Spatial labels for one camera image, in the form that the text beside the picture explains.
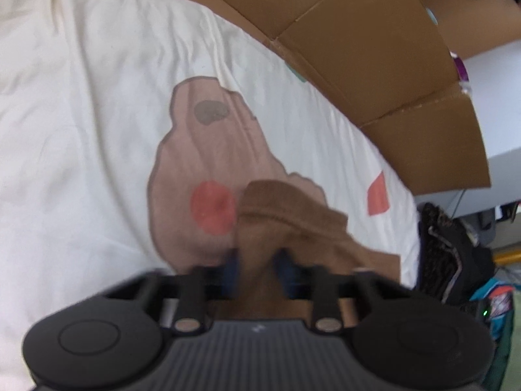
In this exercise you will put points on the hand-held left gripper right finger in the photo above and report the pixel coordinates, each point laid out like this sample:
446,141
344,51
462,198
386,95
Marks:
285,275

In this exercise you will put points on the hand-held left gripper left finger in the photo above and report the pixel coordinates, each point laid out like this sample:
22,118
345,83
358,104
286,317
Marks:
232,275

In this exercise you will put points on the brown printed t-shirt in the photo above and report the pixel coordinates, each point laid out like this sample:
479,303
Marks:
293,220

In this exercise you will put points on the teal orange bag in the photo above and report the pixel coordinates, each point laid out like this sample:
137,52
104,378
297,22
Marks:
500,305

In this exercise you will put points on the dark green cloth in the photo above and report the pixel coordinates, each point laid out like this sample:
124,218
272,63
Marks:
504,358

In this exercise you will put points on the yellow bar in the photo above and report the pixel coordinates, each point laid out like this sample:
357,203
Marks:
508,258

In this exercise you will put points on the grey plastic box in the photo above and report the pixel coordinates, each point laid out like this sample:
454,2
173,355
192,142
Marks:
487,224

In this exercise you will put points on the white printed blanket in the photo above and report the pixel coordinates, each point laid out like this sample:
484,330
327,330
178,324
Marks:
101,110

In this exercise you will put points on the folded cardboard sheet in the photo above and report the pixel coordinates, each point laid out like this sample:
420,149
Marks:
366,61

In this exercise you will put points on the purple white plastic bag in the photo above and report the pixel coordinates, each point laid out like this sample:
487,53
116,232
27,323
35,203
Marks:
462,71

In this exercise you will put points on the brown cardboard box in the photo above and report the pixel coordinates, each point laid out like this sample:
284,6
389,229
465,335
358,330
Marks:
476,20

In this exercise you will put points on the light blue bottle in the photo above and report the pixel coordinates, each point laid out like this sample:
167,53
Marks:
432,17

